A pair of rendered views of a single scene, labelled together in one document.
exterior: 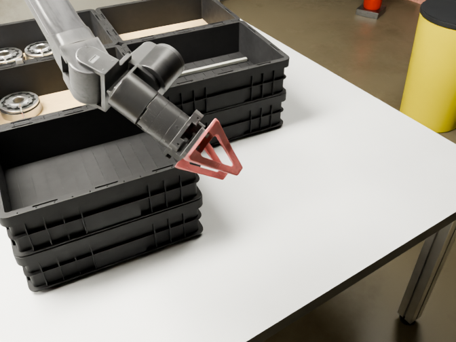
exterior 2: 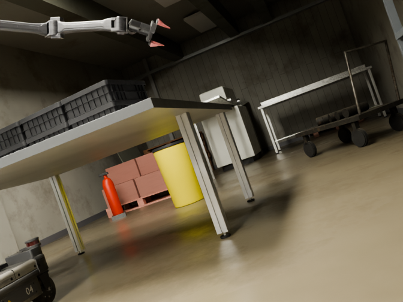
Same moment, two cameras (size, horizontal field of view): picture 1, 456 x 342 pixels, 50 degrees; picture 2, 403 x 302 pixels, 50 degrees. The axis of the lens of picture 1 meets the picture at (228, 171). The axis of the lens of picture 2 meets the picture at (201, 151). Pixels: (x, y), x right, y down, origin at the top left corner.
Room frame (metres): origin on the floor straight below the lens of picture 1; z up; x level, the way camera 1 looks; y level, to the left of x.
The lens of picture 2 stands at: (-1.18, 1.53, 0.45)
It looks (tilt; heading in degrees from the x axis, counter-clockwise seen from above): 0 degrees down; 319
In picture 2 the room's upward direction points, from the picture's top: 20 degrees counter-clockwise
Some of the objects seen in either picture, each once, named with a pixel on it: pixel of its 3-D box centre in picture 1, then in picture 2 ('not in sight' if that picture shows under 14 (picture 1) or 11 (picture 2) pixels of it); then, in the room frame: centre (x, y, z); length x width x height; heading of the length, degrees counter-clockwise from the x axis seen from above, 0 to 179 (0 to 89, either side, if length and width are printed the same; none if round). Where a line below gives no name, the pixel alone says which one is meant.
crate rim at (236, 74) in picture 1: (203, 54); not in sight; (1.27, 0.07, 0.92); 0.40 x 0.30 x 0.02; 116
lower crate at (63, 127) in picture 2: not in sight; (72, 138); (1.09, 0.43, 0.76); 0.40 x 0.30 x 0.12; 116
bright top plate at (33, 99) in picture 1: (19, 102); not in sight; (1.11, 0.56, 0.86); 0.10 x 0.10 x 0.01
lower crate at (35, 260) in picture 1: (102, 203); (115, 120); (0.82, 0.30, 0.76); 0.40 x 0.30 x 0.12; 116
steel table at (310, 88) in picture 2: not in sight; (319, 109); (2.87, -4.72, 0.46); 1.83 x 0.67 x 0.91; 34
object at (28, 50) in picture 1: (41, 48); not in sight; (1.43, 0.59, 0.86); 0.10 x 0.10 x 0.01
